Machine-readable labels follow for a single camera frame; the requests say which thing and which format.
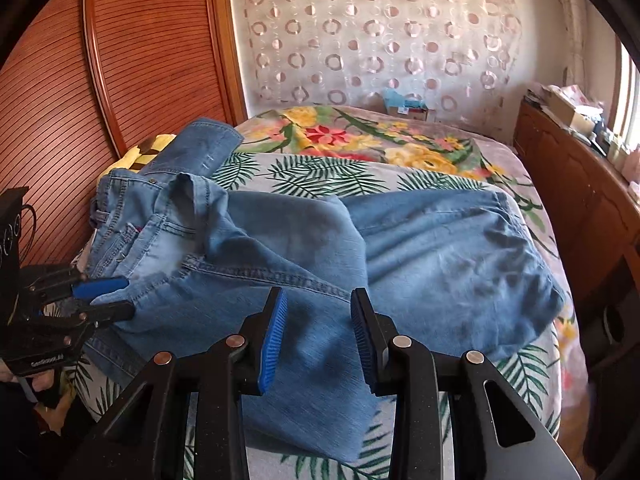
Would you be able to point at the long wooden cabinet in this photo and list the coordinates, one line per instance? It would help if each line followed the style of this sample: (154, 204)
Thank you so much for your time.
(575, 185)

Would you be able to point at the crumpled white paper wrapping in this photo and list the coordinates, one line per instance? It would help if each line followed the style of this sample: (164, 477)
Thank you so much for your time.
(575, 96)

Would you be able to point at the person's left hand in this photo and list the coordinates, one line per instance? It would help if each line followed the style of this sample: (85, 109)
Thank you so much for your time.
(47, 391)

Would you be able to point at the cardboard box with blue bag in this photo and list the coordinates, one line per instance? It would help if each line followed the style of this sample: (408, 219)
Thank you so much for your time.
(405, 105)

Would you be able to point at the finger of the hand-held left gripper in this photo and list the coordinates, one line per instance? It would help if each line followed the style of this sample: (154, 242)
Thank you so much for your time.
(102, 287)
(110, 312)

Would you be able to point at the wooden framed window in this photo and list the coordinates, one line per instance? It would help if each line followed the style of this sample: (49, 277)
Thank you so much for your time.
(627, 105)

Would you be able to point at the floral fleece blanket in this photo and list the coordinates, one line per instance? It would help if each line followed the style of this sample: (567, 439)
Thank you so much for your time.
(380, 135)

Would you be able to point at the circle-patterned sheer curtain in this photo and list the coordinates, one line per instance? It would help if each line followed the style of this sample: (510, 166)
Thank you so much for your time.
(380, 35)

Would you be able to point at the beige cardboard box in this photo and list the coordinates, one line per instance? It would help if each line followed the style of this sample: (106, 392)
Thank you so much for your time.
(570, 115)

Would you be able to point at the blue denim pants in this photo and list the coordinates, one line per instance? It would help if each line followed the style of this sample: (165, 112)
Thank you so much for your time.
(310, 250)

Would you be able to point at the yellow plush toy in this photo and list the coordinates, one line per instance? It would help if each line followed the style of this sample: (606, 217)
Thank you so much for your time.
(142, 152)

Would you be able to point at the beige window curtain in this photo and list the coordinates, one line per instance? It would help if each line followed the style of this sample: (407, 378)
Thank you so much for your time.
(570, 30)

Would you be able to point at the slatted wooden wardrobe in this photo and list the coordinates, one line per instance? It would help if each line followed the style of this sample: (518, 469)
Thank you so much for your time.
(125, 85)

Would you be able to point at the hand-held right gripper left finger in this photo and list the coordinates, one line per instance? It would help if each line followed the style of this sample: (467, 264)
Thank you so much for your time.
(272, 342)

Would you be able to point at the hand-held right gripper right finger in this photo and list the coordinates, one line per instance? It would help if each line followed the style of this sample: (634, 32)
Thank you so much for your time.
(362, 342)

